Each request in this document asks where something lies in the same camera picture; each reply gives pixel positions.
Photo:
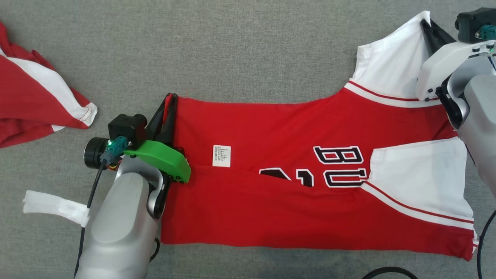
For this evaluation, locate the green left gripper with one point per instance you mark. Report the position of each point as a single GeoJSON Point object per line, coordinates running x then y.
{"type": "Point", "coordinates": [162, 159]}

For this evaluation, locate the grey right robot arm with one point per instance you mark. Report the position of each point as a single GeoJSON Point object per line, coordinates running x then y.
{"type": "Point", "coordinates": [480, 116]}

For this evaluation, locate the red and white jersey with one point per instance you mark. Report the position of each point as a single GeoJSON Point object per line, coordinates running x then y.
{"type": "Point", "coordinates": [271, 128]}

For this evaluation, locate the grey fabric sofa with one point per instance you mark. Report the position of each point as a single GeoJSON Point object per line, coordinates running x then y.
{"type": "Point", "coordinates": [248, 50]}

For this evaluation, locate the red shorts with white stripe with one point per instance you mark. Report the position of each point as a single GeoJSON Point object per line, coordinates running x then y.
{"type": "Point", "coordinates": [23, 108]}

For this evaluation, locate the white fabric strip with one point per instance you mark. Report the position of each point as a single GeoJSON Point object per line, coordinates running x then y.
{"type": "Point", "coordinates": [50, 203]}

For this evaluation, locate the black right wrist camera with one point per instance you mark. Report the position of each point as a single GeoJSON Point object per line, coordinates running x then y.
{"type": "Point", "coordinates": [471, 23]}

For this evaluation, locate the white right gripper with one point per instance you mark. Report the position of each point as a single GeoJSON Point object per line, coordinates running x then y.
{"type": "Point", "coordinates": [441, 66]}

